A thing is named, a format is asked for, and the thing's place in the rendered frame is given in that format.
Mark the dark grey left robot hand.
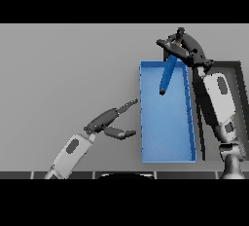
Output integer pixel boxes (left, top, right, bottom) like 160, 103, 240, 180
83, 97, 139, 141

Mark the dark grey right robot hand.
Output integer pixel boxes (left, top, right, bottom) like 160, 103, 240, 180
156, 26, 215, 74

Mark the blue pipe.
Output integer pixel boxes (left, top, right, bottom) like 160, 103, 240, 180
159, 54, 179, 96

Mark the dark grey bin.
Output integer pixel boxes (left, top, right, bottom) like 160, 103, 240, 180
185, 59, 249, 162

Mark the blue bin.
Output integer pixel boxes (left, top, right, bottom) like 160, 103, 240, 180
139, 59, 197, 164

